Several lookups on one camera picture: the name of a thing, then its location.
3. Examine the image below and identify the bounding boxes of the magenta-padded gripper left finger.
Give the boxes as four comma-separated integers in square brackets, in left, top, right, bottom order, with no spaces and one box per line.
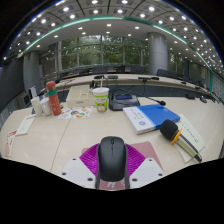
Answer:
[59,143,101,190]

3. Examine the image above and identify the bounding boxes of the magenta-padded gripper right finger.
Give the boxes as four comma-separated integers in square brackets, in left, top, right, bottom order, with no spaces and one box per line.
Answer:
[124,143,166,190]

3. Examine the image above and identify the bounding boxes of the black computer mouse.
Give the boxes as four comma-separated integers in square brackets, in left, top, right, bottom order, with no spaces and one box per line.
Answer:
[96,135,129,183]

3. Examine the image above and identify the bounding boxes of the pink printed mouse pad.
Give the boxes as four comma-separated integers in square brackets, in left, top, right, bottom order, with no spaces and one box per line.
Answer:
[80,141,164,191]

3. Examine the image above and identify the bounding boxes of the blue and white book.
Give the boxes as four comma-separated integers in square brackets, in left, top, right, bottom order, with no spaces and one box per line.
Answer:
[122,103,181,135]

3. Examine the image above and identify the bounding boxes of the black handheld microphone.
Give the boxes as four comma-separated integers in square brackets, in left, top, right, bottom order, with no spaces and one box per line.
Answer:
[159,119,203,163]

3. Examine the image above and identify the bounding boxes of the colourful printed flyer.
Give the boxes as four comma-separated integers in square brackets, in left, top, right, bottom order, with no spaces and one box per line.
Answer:
[58,106,93,120]

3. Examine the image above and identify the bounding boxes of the dark conference microphone unit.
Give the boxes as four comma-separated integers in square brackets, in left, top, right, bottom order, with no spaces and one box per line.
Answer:
[108,91,167,111]

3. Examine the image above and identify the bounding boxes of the green printed drink cup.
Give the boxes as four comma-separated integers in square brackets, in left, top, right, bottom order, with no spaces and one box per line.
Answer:
[91,86,110,113]

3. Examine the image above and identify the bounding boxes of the pale paper sheet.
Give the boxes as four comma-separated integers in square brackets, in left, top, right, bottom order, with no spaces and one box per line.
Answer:
[173,113,207,163]

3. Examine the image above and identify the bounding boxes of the white cardboard box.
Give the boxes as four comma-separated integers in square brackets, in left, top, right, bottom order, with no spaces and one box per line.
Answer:
[65,84,97,108]

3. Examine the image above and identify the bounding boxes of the red thermos bottle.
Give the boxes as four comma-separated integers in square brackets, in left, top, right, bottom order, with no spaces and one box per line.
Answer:
[45,80,63,117]

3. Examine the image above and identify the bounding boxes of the white booklet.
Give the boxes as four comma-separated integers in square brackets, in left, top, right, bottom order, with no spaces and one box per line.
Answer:
[15,114,37,137]

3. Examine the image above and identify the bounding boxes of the red and white pamphlet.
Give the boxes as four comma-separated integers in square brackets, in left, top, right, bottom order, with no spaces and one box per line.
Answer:
[4,129,18,158]

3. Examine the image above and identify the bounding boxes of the dark office chairs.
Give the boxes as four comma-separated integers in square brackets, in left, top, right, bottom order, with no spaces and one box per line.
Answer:
[59,64,208,85]

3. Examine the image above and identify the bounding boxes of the ceiling lights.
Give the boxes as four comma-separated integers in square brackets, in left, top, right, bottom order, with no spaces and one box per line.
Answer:
[2,0,224,73]

